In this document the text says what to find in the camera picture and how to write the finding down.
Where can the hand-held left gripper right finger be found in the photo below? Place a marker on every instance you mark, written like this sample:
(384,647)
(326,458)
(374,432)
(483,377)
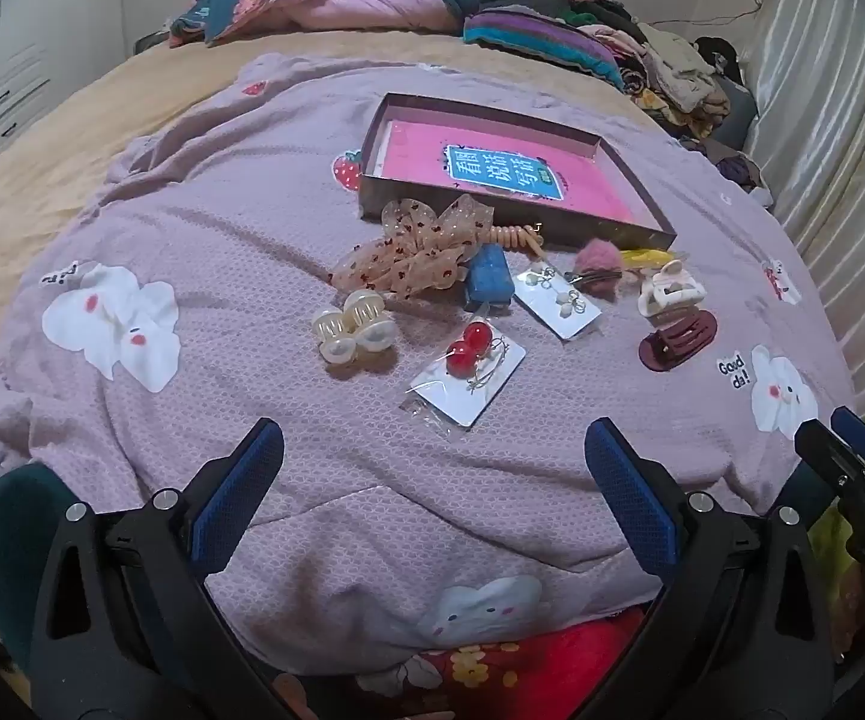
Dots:
(631,495)

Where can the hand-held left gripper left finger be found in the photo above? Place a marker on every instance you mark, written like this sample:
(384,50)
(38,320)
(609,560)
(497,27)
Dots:
(241,487)

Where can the maroon hair clip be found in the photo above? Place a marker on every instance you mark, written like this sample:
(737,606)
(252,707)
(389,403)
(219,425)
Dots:
(676,345)

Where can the red cherry earrings card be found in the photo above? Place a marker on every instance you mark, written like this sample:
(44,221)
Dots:
(470,382)

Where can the cream pearl hair claw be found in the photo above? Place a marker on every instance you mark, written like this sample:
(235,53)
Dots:
(361,330)

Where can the white flower earrings card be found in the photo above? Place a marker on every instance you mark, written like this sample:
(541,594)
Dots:
(560,307)

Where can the white claw hair clip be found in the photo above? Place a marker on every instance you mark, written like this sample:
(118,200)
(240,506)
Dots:
(665,292)

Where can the pink felt hair clip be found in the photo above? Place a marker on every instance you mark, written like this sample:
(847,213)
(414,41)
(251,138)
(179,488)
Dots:
(597,259)

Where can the blue plastic box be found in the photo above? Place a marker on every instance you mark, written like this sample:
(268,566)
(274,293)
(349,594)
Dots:
(488,277)

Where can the beige dotted bow hair clip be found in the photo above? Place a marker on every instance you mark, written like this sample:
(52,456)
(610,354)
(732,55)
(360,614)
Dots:
(417,247)

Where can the grey cardboard box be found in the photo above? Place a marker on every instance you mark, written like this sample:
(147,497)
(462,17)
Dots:
(374,142)

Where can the red floral cloth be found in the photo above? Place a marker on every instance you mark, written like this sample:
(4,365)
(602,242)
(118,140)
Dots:
(552,660)

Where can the dark green cloth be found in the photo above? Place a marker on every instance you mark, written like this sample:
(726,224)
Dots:
(12,540)

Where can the purple printed blanket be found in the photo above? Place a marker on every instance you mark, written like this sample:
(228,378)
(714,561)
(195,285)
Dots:
(252,202)

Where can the cream curtain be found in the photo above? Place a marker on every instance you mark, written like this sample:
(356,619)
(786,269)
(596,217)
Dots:
(837,127)

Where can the pile of clothes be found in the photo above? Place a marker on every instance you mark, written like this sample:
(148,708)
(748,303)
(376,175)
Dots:
(672,67)

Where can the striped folded blanket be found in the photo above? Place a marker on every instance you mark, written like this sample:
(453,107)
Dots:
(537,37)

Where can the white wardrobe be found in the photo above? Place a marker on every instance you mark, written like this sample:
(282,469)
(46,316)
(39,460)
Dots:
(27,52)

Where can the teal and pink quilt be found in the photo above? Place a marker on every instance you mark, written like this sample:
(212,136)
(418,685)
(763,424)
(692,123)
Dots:
(327,7)

